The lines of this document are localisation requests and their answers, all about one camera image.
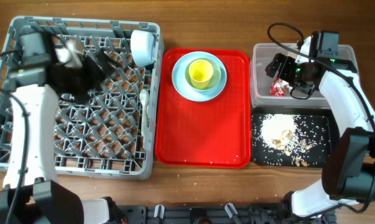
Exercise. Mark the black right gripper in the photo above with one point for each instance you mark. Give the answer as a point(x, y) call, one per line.
point(283, 74)

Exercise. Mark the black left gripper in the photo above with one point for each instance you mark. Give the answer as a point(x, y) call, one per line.
point(94, 74)

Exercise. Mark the red candy wrapper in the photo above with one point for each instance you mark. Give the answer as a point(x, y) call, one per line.
point(278, 87)

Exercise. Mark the light green bowl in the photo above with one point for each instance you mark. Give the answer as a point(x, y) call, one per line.
point(214, 80)

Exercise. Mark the white plastic spoon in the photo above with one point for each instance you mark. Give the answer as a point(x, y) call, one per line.
point(144, 98)

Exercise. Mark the yellow plastic cup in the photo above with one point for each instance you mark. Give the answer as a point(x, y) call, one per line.
point(200, 72)

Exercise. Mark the small blue food bowl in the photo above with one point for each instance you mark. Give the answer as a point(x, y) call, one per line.
point(142, 46)

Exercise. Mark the light blue plate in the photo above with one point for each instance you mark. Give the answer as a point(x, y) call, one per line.
point(182, 86)

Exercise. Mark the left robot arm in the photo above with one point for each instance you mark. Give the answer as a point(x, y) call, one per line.
point(31, 192)

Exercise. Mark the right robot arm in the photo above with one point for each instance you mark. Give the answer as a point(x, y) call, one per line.
point(348, 176)

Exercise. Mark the grey dishwasher rack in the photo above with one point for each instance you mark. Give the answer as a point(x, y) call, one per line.
point(102, 137)

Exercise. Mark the black waste tray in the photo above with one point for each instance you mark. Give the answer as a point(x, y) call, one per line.
point(321, 155)

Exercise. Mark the clear plastic bin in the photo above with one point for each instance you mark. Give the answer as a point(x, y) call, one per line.
point(262, 55)

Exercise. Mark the spilled rice and nuts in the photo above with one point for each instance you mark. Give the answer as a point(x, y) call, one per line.
point(282, 133)

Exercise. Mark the red plastic tray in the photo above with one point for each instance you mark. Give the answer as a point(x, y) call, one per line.
point(213, 133)

